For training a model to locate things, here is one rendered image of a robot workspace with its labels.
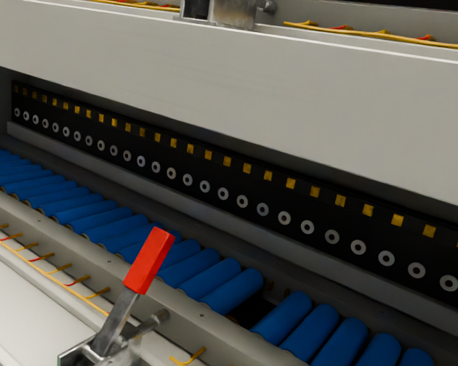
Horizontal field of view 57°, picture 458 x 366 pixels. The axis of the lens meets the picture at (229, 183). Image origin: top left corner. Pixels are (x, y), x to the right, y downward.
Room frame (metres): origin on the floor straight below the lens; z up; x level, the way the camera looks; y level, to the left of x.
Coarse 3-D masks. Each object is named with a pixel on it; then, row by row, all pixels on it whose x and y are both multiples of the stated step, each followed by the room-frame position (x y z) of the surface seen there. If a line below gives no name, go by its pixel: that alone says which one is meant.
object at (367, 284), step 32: (96, 160) 0.45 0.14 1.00; (160, 192) 0.40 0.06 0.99; (224, 224) 0.36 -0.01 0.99; (256, 224) 0.35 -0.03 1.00; (32, 256) 0.32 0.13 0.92; (288, 256) 0.33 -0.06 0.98; (320, 256) 0.32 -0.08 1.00; (0, 288) 0.28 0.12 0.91; (32, 288) 0.28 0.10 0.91; (64, 288) 0.29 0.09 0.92; (352, 288) 0.31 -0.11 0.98; (384, 288) 0.29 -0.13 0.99; (0, 320) 0.25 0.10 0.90; (32, 320) 0.25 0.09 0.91; (64, 320) 0.26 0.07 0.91; (128, 320) 0.27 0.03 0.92; (448, 320) 0.27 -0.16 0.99; (0, 352) 0.23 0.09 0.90; (32, 352) 0.23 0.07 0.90; (160, 352) 0.25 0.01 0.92
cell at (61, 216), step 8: (112, 200) 0.40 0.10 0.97; (80, 208) 0.37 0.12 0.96; (88, 208) 0.38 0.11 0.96; (96, 208) 0.38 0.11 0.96; (104, 208) 0.39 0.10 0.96; (112, 208) 0.39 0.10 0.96; (56, 216) 0.35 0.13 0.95; (64, 216) 0.36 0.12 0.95; (72, 216) 0.36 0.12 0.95; (80, 216) 0.37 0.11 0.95; (64, 224) 0.35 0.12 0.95
